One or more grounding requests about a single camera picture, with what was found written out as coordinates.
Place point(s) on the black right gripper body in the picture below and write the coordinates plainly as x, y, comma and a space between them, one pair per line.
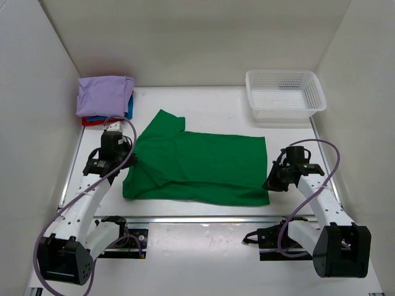
279, 174

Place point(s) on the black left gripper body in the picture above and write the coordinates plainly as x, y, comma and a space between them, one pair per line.
132, 160

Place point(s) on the green t-shirt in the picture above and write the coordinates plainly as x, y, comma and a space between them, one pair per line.
218, 169

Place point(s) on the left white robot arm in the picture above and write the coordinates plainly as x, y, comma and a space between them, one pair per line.
68, 252

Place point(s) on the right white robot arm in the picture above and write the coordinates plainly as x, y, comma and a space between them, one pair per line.
339, 247

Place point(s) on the folded red t-shirt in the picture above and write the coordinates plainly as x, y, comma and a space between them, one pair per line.
93, 121

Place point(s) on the folded lilac t-shirt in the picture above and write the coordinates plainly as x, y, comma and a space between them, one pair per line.
104, 96

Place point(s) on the folded blue t-shirt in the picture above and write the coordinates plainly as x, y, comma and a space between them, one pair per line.
129, 113

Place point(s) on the white plastic basket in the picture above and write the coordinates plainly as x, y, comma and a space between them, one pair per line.
284, 95

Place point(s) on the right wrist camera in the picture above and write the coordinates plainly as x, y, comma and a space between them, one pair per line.
296, 155

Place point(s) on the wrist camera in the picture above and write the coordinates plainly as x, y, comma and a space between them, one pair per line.
296, 155
111, 141

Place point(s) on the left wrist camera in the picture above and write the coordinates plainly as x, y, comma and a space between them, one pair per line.
111, 141

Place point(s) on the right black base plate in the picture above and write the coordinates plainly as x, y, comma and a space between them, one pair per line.
267, 241

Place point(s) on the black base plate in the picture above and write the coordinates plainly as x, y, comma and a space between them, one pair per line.
134, 243
267, 241

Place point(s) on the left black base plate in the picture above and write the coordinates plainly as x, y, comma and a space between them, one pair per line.
134, 243

